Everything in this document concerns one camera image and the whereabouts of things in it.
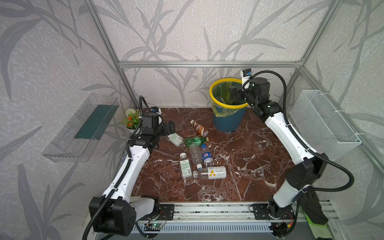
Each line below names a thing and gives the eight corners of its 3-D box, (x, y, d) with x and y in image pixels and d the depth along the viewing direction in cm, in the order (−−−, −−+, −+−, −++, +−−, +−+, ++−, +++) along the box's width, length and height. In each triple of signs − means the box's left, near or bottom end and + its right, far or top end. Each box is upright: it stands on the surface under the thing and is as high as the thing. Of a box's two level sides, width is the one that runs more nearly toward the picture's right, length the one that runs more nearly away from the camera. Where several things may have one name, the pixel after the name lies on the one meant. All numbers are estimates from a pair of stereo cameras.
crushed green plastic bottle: (185, 147, 99) (185, 144, 96) (185, 140, 103) (184, 137, 100) (206, 144, 100) (206, 141, 98) (205, 138, 104) (205, 135, 101)
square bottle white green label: (182, 181, 85) (182, 179, 82) (178, 156, 95) (177, 153, 92) (194, 178, 86) (194, 176, 83) (189, 153, 96) (189, 151, 93)
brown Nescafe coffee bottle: (187, 127, 111) (186, 121, 106) (192, 123, 114) (192, 117, 109) (202, 140, 104) (202, 134, 99) (208, 135, 106) (208, 130, 101)
